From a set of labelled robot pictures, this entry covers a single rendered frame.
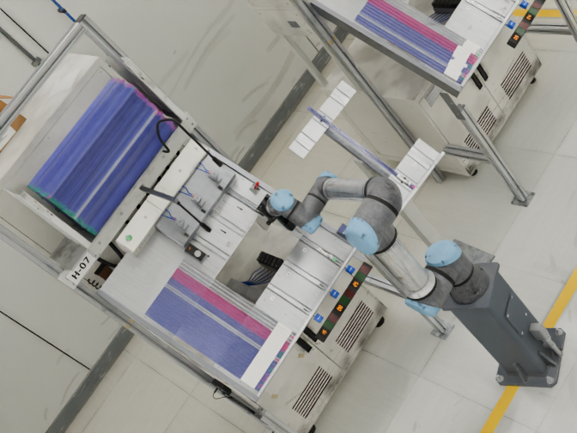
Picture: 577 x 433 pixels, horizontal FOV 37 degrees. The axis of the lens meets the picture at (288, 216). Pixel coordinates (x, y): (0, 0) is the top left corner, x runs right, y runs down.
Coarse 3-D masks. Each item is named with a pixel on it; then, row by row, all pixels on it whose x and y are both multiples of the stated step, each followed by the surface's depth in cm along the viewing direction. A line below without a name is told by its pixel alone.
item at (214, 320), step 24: (168, 288) 316; (192, 288) 317; (216, 288) 317; (168, 312) 314; (192, 312) 314; (216, 312) 315; (240, 312) 315; (264, 312) 315; (192, 336) 312; (216, 336) 312; (240, 336) 313; (264, 336) 313; (288, 336) 313; (216, 360) 310; (240, 360) 310; (264, 360) 311
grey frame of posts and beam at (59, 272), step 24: (168, 96) 319; (192, 120) 324; (168, 144) 320; (216, 144) 336; (144, 192) 318; (120, 216) 313; (96, 240) 309; (48, 264) 303; (384, 264) 336; (72, 288) 308; (120, 312) 325; (144, 336) 334; (240, 408) 371; (288, 432) 324
